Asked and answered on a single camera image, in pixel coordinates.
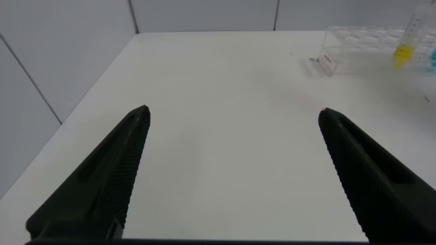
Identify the clear plastic test tube rack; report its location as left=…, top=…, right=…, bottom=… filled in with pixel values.
left=317, top=26, right=436, bottom=78

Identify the test tube with yellow pigment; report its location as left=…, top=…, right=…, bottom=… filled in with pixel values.
left=392, top=2, right=436, bottom=71

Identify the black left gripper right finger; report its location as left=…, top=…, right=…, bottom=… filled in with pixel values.
left=317, top=107, right=436, bottom=244

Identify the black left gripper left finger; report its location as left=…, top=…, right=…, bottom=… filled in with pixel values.
left=25, top=104, right=152, bottom=240

